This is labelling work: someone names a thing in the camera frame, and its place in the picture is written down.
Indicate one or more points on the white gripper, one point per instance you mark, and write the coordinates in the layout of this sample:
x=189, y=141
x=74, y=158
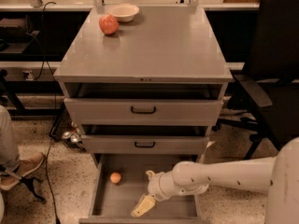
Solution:
x=154, y=186

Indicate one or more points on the small orange fruit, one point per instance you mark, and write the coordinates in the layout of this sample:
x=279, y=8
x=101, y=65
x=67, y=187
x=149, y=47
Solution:
x=115, y=178

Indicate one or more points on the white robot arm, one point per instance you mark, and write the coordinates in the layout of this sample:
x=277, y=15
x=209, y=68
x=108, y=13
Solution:
x=277, y=177

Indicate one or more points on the grey bottom drawer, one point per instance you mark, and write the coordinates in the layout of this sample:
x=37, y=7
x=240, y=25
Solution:
x=113, y=203

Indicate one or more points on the grey drawer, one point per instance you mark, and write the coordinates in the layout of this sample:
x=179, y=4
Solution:
x=156, y=112
x=133, y=139
x=113, y=203

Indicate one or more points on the grey middle drawer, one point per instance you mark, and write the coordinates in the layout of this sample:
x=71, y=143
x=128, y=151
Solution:
x=133, y=139

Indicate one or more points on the grey top drawer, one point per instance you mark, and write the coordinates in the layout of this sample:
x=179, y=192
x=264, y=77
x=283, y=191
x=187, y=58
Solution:
x=156, y=112

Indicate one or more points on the grey drawer cabinet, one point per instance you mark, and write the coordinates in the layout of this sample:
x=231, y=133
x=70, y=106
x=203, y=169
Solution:
x=165, y=52

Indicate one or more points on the silver cans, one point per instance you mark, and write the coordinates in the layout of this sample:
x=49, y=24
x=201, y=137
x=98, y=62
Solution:
x=73, y=135

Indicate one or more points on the black stool leg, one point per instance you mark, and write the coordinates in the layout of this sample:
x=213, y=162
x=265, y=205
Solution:
x=28, y=182

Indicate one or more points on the tan shoe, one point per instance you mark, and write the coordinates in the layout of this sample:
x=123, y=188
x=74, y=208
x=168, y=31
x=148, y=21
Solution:
x=25, y=167

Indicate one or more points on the person leg light trousers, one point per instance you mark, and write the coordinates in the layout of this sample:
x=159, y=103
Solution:
x=9, y=153

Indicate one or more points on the red apple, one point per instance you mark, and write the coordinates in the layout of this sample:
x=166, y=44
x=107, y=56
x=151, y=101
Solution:
x=108, y=24

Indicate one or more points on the white bowl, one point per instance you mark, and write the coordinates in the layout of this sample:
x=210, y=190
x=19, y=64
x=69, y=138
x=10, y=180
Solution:
x=124, y=12

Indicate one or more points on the black office chair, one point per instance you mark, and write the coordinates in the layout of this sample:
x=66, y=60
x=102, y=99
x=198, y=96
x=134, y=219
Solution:
x=268, y=86

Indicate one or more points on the wall power outlet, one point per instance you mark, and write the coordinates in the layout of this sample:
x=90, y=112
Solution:
x=28, y=75

